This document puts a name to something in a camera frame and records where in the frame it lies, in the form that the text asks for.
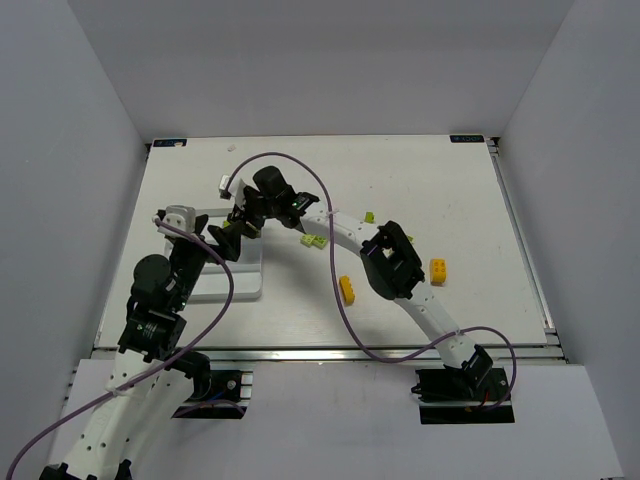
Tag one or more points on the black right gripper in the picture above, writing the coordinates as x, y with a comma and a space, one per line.
251, 211

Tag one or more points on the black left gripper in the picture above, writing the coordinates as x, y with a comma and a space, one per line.
201, 240

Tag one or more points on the lime green curved studded lego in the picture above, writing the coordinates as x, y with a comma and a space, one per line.
251, 232

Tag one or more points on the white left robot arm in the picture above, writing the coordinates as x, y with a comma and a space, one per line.
152, 376

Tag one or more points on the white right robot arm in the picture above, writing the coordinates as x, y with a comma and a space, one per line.
392, 266

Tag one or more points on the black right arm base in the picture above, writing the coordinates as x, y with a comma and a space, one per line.
446, 400

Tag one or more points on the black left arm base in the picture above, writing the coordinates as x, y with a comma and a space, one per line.
224, 395

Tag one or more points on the white sorting tray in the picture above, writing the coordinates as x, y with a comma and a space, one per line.
247, 272

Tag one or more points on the pale green curved studded lego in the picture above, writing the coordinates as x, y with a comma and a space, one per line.
307, 240

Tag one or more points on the pale green upside-down curved lego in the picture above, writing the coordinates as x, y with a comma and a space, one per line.
320, 242

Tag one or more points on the yellow long lego brick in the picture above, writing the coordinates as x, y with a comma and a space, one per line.
346, 289

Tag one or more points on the blue label sticker left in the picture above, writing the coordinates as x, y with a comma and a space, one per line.
169, 143

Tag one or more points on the blue label sticker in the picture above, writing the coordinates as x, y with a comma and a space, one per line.
466, 138
169, 143

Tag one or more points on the yellow curved lego brick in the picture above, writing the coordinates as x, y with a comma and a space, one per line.
438, 271

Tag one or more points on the blue label sticker right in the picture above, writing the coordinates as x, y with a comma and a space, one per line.
466, 138

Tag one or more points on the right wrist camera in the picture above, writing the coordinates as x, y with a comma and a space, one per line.
231, 188

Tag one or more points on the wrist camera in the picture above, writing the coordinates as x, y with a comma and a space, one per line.
175, 217
231, 188

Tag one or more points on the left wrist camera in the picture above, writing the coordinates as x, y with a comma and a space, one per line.
175, 217

